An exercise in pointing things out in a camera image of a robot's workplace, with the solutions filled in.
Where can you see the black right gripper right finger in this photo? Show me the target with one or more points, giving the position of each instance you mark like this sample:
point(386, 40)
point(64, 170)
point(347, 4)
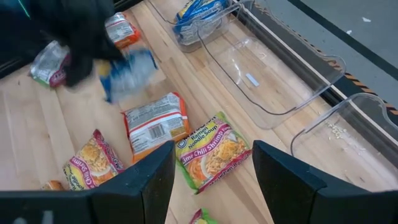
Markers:
point(311, 202)

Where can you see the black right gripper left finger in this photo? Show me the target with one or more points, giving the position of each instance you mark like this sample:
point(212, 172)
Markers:
point(93, 205)

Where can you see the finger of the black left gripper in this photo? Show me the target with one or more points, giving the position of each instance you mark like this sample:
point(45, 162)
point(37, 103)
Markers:
point(110, 54)
point(77, 71)

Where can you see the orange Maruchan ramen pack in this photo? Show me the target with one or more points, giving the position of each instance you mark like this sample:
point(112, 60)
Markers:
point(53, 185)
point(155, 124)
point(122, 31)

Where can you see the lime chili shrimp ramen pack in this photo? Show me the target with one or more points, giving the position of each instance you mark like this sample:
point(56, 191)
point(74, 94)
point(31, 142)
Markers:
point(49, 67)
point(202, 217)
point(93, 161)
point(211, 152)

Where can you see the blue Maruchan ramen pack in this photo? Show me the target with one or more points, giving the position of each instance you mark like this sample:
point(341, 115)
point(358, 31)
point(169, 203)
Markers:
point(199, 32)
point(130, 74)
point(199, 9)

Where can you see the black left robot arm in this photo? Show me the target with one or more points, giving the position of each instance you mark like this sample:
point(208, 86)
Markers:
point(15, 31)

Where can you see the clear plastic bin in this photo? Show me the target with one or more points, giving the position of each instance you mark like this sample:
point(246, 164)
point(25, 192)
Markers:
point(189, 47)
point(342, 155)
point(280, 102)

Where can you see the white paper scrap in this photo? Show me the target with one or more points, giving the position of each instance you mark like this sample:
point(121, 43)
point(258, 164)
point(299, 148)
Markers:
point(367, 19)
point(349, 32)

